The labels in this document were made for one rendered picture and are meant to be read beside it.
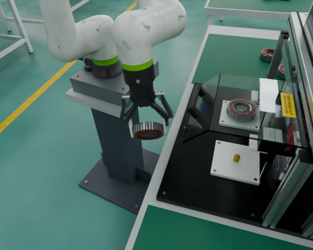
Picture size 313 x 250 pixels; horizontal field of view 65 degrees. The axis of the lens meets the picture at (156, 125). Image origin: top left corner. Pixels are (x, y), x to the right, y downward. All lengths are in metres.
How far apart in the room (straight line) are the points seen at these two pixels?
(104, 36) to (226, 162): 0.69
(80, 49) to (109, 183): 0.99
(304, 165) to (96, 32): 0.85
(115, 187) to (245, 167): 1.06
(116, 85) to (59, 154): 1.06
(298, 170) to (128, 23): 0.50
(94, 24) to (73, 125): 1.31
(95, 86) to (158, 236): 0.70
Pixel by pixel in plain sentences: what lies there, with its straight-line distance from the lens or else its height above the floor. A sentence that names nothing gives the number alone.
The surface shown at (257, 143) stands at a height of 0.88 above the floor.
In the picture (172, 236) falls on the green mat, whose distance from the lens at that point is 0.75.
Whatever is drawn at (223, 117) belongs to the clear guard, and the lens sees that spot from 0.58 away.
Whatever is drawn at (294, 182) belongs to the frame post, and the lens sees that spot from 0.63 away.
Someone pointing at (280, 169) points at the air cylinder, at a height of 0.82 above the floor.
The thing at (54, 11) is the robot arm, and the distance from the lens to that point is 0.97.
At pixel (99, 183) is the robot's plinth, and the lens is 1.77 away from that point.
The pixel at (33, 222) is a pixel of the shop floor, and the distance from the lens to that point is 1.78.
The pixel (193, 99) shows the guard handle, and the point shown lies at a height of 1.06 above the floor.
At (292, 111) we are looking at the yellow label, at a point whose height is 1.07.
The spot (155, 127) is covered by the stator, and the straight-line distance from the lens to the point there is 0.83.
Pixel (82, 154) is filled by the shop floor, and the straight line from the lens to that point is 1.99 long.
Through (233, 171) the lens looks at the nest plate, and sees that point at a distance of 0.84.
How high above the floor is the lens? 1.44
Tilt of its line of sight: 43 degrees down
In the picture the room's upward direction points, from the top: 2 degrees counter-clockwise
